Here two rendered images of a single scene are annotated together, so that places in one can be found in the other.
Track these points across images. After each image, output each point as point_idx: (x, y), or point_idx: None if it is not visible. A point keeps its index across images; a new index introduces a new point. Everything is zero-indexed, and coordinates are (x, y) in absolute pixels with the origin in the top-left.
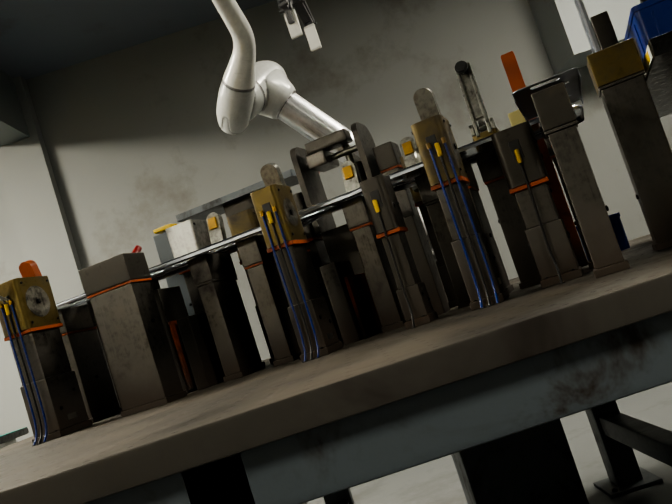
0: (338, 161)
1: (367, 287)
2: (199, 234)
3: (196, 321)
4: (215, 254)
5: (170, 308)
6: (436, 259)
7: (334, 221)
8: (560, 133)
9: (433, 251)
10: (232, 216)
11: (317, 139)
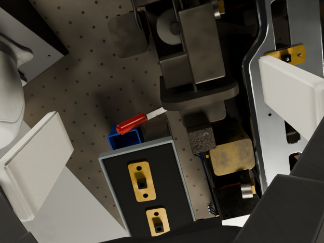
0: (161, 58)
1: (230, 6)
2: (249, 201)
3: None
4: (295, 130)
5: (290, 165)
6: (24, 39)
7: (160, 79)
8: None
9: (12, 46)
10: (254, 157)
11: (221, 52)
